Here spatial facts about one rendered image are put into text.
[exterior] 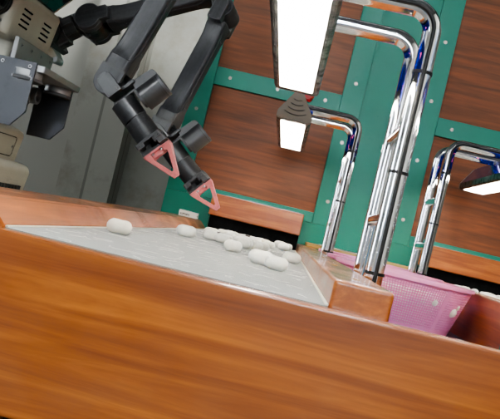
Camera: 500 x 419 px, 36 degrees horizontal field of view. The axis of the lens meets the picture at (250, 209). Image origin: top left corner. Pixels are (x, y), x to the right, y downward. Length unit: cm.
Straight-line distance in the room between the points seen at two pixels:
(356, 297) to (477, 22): 205
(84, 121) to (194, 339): 366
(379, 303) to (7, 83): 140
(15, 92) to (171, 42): 257
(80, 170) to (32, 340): 358
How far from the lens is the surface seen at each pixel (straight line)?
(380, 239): 97
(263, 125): 253
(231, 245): 127
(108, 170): 421
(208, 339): 67
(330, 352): 67
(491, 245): 259
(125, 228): 101
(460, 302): 144
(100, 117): 426
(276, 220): 243
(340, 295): 68
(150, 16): 173
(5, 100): 193
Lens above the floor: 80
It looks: 1 degrees up
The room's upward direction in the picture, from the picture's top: 14 degrees clockwise
